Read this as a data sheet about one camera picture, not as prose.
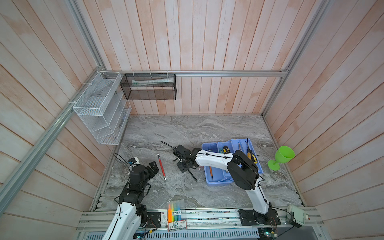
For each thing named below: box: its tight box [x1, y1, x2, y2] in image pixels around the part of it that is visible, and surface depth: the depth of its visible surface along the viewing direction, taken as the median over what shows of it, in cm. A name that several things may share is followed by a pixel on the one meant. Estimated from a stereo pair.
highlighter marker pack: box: [167, 199, 187, 232], surface depth 76 cm
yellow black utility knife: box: [222, 145, 231, 154], surface depth 92 cm
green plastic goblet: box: [267, 145, 296, 171], surface depth 83 cm
